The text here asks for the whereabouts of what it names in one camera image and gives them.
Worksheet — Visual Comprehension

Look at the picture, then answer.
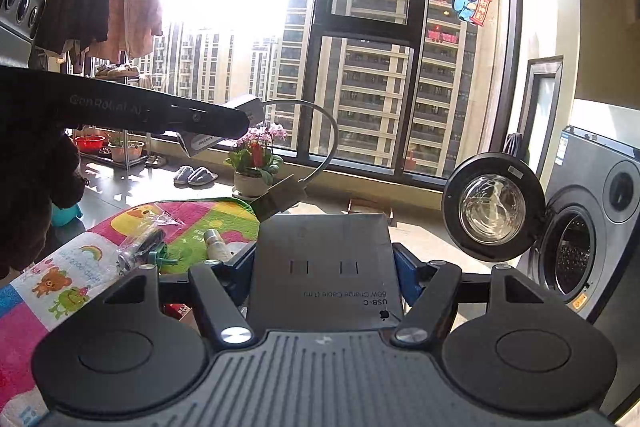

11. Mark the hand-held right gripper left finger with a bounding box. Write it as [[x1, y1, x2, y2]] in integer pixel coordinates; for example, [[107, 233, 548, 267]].
[[102, 243, 258, 351]]

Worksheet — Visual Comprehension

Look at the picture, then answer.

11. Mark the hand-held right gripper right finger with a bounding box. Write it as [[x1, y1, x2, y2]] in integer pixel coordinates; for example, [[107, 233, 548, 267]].
[[392, 243, 539, 349]]

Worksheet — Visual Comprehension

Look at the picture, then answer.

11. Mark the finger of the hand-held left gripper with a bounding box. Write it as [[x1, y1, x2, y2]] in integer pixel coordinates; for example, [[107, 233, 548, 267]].
[[150, 96, 251, 139]]

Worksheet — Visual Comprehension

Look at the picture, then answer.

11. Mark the grey cable box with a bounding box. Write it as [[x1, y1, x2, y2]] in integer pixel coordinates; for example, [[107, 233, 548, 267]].
[[247, 213, 407, 336]]

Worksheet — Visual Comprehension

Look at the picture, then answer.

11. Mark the small white bottle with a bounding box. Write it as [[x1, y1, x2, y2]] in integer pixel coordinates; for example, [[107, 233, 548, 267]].
[[202, 229, 232, 264]]

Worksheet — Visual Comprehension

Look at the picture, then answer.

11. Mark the red plastic basin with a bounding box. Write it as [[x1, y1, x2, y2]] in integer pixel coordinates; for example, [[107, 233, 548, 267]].
[[75, 135, 107, 154]]

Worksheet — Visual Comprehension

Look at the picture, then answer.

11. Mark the pink orchid in white pot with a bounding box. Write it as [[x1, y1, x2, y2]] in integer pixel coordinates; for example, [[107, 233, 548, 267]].
[[225, 123, 289, 200]]

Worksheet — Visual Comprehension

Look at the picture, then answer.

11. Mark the metal shoe rack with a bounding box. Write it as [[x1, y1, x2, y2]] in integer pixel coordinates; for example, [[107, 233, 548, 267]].
[[65, 57, 152, 168]]

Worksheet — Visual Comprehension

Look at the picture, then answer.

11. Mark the green plastic piece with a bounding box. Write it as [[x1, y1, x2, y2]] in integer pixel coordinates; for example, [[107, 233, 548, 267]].
[[149, 247, 179, 269]]

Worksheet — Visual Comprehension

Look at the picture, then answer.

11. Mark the flat cardboard box on floor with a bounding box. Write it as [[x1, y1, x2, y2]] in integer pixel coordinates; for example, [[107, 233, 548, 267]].
[[347, 197, 397, 228]]

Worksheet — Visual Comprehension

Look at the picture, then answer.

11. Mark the small potted green plant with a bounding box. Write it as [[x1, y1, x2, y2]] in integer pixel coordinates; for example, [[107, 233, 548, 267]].
[[107, 134, 146, 164]]

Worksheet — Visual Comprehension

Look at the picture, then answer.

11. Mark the clear plastic bag with parts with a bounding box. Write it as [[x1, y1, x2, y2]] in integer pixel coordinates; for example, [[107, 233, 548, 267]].
[[116, 202, 182, 277]]

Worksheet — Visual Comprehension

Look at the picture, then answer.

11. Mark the round washing machine door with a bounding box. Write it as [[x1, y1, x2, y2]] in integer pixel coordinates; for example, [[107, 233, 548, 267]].
[[441, 151, 547, 264]]

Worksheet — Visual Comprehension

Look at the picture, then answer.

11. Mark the teal plastic basin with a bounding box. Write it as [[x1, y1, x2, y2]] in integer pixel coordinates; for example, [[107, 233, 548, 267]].
[[51, 204, 84, 228]]

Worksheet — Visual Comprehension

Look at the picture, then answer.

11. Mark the colourful printed mat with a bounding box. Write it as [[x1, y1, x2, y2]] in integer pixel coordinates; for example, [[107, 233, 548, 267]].
[[0, 197, 262, 427]]

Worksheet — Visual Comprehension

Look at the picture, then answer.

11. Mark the silver washing machine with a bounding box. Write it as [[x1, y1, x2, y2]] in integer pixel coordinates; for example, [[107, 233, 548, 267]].
[[515, 125, 640, 413]]

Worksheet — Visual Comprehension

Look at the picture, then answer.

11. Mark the grey framed board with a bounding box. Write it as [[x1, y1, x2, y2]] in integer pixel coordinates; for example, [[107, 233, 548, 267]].
[[515, 57, 564, 180]]

